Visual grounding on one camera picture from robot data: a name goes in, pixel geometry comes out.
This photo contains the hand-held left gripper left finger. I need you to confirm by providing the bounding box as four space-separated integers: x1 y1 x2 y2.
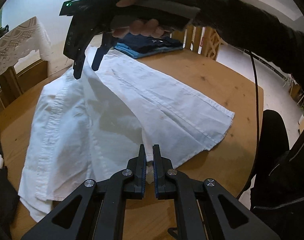
21 144 146 240

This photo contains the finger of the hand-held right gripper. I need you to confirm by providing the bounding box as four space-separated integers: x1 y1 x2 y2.
91 34 117 71
72 52 85 80

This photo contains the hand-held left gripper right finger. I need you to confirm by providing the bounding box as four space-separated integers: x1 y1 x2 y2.
152 144 282 240

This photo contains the white button-up shirt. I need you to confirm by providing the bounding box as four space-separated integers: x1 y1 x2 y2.
18 45 235 223

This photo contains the person's right forearm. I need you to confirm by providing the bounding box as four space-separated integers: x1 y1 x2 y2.
217 0 304 98

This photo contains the pile of dark clothes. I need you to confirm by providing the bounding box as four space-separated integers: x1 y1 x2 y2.
0 165 20 240

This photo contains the folded blue garment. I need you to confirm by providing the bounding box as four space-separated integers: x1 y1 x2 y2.
114 42 183 60

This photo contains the folded navy shirt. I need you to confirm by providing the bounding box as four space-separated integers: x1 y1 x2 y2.
117 34 183 53

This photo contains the white lace tablecloth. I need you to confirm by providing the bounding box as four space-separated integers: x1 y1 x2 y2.
0 16 51 85

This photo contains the wooden slatted railing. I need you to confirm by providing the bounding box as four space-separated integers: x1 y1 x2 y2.
182 25 221 62

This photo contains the person's right leg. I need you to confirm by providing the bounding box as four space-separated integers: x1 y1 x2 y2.
250 109 289 205

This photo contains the person's black jacket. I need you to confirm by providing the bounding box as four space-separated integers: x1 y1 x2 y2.
250 132 304 240

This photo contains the black cable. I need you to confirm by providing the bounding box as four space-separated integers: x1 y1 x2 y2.
235 51 263 200

